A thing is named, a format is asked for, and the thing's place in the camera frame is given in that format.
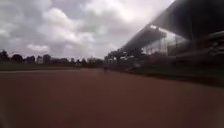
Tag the green grass field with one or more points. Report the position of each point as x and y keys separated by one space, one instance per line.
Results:
x=33 y=66

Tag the roofed grandstand building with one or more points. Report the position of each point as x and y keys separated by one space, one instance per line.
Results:
x=186 y=43

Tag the row of trees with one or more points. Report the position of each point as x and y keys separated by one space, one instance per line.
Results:
x=30 y=59

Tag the reddish brown running track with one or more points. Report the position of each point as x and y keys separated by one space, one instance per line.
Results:
x=100 y=100

